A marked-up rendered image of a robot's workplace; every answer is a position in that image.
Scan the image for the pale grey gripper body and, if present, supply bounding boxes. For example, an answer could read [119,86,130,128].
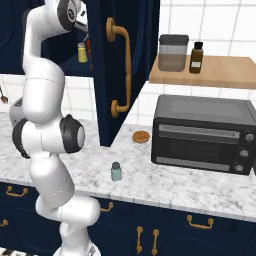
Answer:
[73,1,90,34]

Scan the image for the red condiment bottle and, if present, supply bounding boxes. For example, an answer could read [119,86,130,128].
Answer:
[86,35,93,70]

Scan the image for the yellow shaker bottle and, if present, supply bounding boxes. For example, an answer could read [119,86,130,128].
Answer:
[77,42,89,64]

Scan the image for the navy open cabinet door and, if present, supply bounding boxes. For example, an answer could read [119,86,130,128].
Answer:
[86,0,161,148]

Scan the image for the dark brown bottle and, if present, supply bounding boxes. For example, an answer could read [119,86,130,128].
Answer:
[188,41,205,75]

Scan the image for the teal shaker with grey cap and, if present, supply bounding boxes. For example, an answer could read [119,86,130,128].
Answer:
[110,161,124,183]

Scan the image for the navy base cabinet door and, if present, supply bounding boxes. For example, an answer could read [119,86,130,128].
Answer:
[148,218,249,256]
[87,213,150,256]

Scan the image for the grey jar with dark lid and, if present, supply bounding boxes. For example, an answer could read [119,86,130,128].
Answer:
[157,33,190,73]

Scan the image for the brown hanging spoon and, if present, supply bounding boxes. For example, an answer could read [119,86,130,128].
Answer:
[0,85,10,105]

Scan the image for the brown round cookie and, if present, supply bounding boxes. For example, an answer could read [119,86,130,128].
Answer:
[131,130,151,145]

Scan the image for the black toaster oven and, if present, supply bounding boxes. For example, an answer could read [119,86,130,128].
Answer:
[150,93,256,177]

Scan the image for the navy drawer front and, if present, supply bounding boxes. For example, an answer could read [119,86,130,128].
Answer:
[156,203,256,243]
[0,181,43,214]

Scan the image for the navy wall cabinet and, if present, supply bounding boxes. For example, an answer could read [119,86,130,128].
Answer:
[0,0,98,78]

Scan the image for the wooden wall shelf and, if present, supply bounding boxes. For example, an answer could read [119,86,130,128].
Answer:
[148,54,256,91]

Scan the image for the brass base cabinet door handle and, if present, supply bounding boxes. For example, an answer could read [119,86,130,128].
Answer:
[151,228,161,256]
[135,225,145,255]

